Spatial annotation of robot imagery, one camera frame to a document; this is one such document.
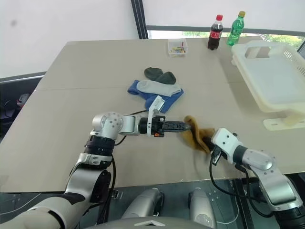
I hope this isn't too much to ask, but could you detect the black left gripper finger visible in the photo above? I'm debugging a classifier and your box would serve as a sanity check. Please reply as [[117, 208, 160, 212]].
[[165, 126, 191, 132], [165, 121, 192, 127]]

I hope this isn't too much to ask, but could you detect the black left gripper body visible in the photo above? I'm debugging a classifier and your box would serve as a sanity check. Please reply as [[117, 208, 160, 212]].
[[151, 115, 167, 138]]

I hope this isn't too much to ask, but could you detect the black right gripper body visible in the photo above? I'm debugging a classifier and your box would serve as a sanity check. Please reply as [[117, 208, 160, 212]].
[[210, 146, 224, 167]]

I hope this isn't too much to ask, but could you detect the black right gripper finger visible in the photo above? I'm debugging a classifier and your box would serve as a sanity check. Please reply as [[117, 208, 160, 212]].
[[205, 137, 215, 154]]

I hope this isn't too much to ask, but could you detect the mustard yellow sock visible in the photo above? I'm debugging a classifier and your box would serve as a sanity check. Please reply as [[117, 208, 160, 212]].
[[180, 115, 216, 155]]

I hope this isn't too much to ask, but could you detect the clear box with colourful bits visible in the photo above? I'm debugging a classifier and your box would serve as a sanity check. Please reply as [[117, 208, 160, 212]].
[[167, 38, 189, 58]]

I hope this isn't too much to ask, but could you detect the white plastic basket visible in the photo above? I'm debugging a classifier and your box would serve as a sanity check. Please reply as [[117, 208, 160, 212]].
[[230, 40, 305, 113]]

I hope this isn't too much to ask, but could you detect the blue sock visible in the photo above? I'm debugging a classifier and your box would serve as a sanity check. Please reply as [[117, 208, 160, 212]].
[[127, 80, 185, 113]]

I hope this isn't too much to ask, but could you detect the light grey sock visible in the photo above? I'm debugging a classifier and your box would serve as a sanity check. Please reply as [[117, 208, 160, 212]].
[[137, 80, 182, 97]]

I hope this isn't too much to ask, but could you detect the dark green sock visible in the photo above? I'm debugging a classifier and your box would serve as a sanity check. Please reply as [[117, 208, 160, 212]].
[[144, 67, 177, 84]]

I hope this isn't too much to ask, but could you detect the silver rounded robot leg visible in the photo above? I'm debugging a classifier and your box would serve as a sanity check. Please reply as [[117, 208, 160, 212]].
[[189, 187, 218, 229], [121, 187, 165, 219]]

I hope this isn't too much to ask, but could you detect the white plastic basket stand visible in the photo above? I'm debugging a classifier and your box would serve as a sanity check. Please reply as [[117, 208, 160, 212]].
[[263, 111, 305, 131]]

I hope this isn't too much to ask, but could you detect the cola bottle with red cap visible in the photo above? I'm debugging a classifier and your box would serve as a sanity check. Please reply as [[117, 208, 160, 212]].
[[207, 14, 224, 51]]

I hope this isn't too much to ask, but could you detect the green bottle with yellow cap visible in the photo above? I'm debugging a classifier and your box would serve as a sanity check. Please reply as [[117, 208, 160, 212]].
[[226, 10, 246, 46]]

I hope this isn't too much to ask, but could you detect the black window pillar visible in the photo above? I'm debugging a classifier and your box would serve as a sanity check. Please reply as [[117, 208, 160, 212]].
[[130, 0, 149, 40]]

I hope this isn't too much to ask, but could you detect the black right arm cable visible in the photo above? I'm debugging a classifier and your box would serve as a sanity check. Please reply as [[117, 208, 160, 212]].
[[209, 152, 275, 218]]

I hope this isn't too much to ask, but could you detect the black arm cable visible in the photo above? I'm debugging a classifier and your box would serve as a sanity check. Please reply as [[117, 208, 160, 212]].
[[96, 108, 148, 229], [209, 152, 275, 218]]

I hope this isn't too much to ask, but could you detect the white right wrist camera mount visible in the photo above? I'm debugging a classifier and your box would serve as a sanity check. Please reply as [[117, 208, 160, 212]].
[[211, 127, 243, 161]]

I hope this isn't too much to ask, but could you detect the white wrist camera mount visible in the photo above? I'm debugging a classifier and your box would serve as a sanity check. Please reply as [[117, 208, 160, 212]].
[[146, 95, 165, 138], [211, 127, 243, 161]]

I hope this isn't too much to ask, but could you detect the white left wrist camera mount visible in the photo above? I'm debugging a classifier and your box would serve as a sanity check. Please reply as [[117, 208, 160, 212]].
[[146, 95, 165, 138]]

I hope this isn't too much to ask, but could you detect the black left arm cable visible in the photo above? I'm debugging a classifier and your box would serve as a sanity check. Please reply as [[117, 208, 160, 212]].
[[96, 108, 148, 229]]

